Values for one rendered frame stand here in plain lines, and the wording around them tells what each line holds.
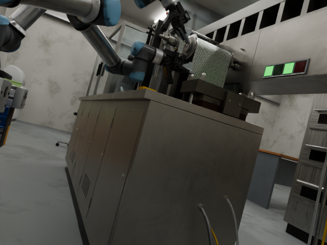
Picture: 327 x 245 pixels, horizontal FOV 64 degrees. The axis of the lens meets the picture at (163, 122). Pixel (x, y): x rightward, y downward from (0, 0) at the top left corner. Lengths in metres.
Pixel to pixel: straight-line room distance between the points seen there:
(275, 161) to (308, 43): 3.33
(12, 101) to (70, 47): 7.46
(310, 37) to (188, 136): 0.70
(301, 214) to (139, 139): 2.57
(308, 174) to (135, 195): 2.52
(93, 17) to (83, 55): 7.69
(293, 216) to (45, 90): 7.17
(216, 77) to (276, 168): 3.14
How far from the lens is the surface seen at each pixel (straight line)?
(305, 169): 3.37
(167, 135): 1.10
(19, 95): 1.25
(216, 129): 1.22
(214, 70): 1.53
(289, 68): 1.37
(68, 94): 8.50
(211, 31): 2.13
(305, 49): 1.37
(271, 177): 4.54
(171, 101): 1.10
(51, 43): 8.67
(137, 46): 1.31
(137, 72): 1.29
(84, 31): 1.18
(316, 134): 3.39
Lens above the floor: 0.75
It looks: 2 degrees up
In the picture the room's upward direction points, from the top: 15 degrees clockwise
